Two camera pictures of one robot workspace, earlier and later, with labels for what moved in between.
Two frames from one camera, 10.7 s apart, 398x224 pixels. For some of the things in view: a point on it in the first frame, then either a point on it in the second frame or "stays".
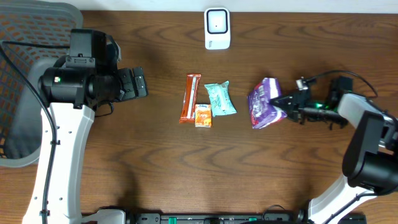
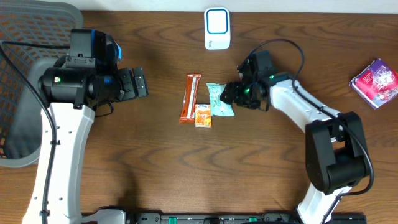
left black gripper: [126, 84] stays
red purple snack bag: [262, 112] -> [377, 84]
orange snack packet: [203, 115] stays
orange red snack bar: [189, 107] stays
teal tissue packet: [220, 101] stays
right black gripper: [298, 106] -> [237, 94]
